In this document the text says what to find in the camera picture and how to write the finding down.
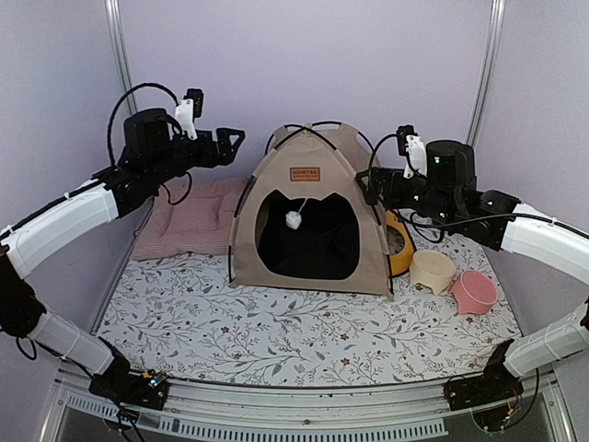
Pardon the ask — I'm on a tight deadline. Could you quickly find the left aluminium frame post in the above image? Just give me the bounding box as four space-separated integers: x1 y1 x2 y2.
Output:
104 0 133 92

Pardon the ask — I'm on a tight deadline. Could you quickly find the aluminium frame post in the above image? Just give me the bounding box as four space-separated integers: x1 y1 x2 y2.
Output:
466 0 506 147
104 0 133 92

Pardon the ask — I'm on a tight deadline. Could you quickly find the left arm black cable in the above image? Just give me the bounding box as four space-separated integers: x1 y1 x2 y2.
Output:
106 82 180 167

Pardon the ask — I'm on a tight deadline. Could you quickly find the beige fabric pet tent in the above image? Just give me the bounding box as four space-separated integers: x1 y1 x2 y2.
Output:
227 122 396 303

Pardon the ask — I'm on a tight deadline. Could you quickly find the front aluminium rail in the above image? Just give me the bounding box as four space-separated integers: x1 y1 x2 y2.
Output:
40 365 578 441

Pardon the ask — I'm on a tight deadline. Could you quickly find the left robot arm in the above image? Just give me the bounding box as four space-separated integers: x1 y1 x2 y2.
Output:
1 103 246 410

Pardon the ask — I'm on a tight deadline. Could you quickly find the pink checkered cushion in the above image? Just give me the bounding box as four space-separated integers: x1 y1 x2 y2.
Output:
131 178 247 261

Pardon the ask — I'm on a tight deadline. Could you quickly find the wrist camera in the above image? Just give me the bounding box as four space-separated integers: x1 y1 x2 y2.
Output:
175 88 204 140
396 124 427 179

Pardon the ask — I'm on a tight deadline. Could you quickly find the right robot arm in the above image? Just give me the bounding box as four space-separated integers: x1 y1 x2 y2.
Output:
355 135 588 410

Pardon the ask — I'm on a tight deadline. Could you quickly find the right aluminium frame post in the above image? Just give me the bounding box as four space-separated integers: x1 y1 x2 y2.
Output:
466 0 506 147

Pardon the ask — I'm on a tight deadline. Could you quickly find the yellow pet bowl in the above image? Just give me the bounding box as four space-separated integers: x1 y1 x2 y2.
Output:
386 212 415 277

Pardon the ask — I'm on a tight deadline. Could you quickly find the pink pet bowl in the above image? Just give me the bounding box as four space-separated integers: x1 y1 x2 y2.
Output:
449 270 498 315

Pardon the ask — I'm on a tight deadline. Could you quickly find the cream pet bowl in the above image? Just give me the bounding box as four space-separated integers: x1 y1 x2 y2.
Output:
410 250 456 295

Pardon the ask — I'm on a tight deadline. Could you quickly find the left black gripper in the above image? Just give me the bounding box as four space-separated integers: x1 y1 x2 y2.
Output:
148 126 245 186

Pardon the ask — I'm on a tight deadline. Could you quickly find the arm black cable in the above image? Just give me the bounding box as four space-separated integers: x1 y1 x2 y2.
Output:
365 134 447 243
106 82 180 167

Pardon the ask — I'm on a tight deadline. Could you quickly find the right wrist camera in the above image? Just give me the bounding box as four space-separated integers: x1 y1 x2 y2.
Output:
396 124 427 179

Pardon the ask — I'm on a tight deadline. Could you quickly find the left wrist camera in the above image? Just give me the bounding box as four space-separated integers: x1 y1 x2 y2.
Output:
175 88 204 140

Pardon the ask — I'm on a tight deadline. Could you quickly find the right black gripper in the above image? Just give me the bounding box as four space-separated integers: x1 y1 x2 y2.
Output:
357 166 457 227

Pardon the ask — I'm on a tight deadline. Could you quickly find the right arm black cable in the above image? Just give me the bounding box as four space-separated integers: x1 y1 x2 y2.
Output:
365 134 447 243

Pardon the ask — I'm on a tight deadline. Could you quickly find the black tent pole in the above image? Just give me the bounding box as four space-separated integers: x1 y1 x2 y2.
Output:
225 122 392 291
264 121 376 157

